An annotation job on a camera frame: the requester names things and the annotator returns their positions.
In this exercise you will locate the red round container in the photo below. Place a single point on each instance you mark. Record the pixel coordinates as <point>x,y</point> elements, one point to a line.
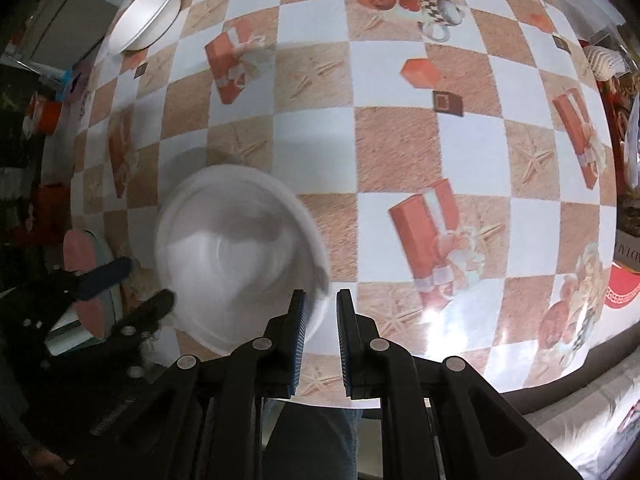
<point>622,290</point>

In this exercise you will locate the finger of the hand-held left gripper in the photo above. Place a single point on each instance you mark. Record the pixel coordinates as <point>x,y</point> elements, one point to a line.
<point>150,311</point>
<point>107,273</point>

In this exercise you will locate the person's jeans leg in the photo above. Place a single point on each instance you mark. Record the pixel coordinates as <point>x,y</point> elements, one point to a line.
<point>312,442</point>

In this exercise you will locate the small white bowl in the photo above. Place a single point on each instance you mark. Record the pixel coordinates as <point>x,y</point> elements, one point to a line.
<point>145,12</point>

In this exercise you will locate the large white bowl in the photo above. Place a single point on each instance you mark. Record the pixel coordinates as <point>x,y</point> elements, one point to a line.
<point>225,270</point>

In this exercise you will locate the pink plate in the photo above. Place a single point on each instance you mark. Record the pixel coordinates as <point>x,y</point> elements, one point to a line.
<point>93,317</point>

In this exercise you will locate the clear plastic bag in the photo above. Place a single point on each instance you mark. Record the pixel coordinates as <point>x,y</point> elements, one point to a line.
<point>633,142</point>

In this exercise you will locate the checkered printed tablecloth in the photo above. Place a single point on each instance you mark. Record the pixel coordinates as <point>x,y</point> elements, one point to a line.
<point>400,150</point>

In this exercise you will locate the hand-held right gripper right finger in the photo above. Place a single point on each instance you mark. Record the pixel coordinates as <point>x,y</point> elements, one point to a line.
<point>344,345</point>

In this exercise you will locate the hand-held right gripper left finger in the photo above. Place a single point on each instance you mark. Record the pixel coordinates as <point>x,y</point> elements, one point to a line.
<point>299,340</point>

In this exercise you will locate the orange container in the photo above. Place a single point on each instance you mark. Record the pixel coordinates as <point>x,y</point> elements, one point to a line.
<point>45,116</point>

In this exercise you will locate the grey cabinet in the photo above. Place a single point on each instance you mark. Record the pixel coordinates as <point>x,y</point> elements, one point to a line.
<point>67,22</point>

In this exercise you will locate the red box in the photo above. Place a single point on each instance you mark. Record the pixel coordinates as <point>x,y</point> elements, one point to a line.
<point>49,206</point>

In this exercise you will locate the stack of white paper cups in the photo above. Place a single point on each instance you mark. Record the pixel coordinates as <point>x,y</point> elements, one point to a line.
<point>606,61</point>

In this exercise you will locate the pale blue plate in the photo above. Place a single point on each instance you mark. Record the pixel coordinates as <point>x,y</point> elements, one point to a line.
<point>108,250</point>

